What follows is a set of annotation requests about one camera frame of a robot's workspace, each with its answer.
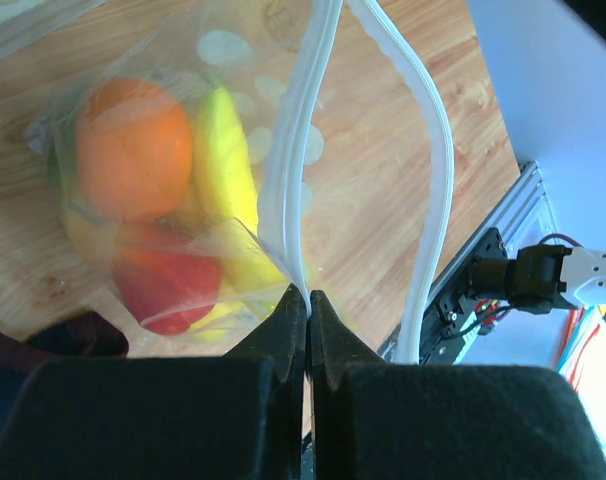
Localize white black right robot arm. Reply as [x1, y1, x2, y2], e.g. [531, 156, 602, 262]
[467, 244, 606, 315]

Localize yellow banana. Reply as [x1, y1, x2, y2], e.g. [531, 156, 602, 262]
[191, 86, 258, 233]

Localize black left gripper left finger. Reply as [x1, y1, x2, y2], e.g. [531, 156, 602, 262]
[0, 287, 307, 479]

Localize orange fruit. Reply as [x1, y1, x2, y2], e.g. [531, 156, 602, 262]
[76, 78, 193, 222]

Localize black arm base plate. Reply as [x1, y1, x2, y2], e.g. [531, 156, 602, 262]
[419, 227, 507, 365]

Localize dark navy cloth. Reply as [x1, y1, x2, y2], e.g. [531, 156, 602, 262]
[0, 312, 129, 432]

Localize clear dotted zip top bag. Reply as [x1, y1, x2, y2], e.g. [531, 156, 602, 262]
[26, 1, 454, 364]

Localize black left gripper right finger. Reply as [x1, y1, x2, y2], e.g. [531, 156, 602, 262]
[310, 291, 606, 479]

